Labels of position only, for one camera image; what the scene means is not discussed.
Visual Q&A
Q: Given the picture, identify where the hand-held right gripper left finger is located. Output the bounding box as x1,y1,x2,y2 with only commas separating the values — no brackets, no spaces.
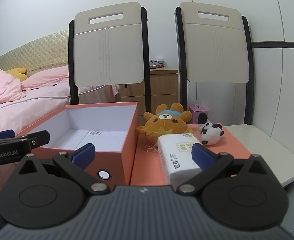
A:
16,143,110,195

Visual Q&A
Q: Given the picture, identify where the yellow plush toy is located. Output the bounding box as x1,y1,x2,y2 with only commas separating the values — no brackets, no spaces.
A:
6,67,28,82

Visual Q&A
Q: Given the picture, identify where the brown bear plush toy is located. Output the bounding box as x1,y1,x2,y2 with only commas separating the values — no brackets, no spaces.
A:
136,103,194,138

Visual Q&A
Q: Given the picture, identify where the black and white plush toy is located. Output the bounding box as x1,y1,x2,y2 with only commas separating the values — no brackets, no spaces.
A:
197,112,225,145

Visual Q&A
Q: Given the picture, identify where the white tissue pack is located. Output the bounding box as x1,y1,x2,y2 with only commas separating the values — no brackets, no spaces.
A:
157,133,205,186

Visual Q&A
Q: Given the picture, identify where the pile of small nightstand items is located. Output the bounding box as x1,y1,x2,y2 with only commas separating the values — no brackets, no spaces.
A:
149,58,168,69

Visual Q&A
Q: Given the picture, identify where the pink pillow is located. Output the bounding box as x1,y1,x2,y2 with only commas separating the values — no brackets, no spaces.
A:
21,65,70,90

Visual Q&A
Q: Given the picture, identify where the pink bed sheet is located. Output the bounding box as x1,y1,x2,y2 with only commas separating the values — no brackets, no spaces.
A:
0,82,120,135

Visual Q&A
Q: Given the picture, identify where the cream desktop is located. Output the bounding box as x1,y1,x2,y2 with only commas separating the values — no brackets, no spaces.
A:
223,124,294,188

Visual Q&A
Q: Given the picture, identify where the pink duvet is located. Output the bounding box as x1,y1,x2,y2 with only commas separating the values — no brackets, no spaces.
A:
0,67,25,106

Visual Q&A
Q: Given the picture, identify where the pink cardboard box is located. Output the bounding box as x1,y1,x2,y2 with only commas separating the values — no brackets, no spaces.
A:
9,102,139,186

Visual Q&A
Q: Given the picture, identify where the small pink carton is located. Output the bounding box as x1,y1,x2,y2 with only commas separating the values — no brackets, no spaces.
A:
188,102,210,125

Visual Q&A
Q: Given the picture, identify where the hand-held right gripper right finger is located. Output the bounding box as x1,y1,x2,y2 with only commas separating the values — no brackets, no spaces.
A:
177,144,272,195

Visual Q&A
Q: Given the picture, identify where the beige quilted headboard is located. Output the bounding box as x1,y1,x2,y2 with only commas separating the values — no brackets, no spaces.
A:
0,29,70,77

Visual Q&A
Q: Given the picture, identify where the wooden nightstand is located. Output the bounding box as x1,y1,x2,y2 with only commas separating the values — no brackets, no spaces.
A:
119,67,179,117

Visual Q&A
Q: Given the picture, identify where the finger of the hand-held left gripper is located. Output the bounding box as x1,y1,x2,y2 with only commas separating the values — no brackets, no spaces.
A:
13,130,51,147
0,129,15,140

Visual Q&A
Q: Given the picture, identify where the white cable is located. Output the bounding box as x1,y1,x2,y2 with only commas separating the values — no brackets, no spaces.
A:
78,84,108,96

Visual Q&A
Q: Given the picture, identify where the pink box lid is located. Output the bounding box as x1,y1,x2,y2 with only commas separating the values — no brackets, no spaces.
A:
131,123,253,188

